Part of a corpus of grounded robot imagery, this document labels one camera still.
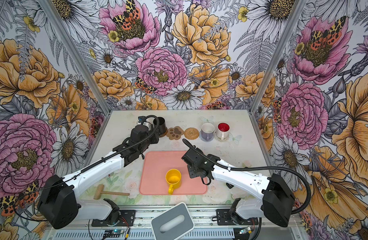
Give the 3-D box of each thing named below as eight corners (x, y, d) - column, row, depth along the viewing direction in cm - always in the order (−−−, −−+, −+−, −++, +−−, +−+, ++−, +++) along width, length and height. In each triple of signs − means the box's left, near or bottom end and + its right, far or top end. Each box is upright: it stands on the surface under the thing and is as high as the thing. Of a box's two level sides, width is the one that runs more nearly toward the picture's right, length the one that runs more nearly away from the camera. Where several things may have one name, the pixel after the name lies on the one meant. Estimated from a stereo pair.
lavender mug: (201, 143, 105) (202, 135, 98) (200, 130, 112) (201, 122, 105) (214, 143, 105) (215, 135, 98) (212, 130, 112) (213, 122, 105)
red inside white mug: (217, 142, 105) (219, 134, 99) (215, 129, 112) (217, 122, 106) (229, 142, 105) (232, 134, 99) (226, 129, 112) (229, 122, 106)
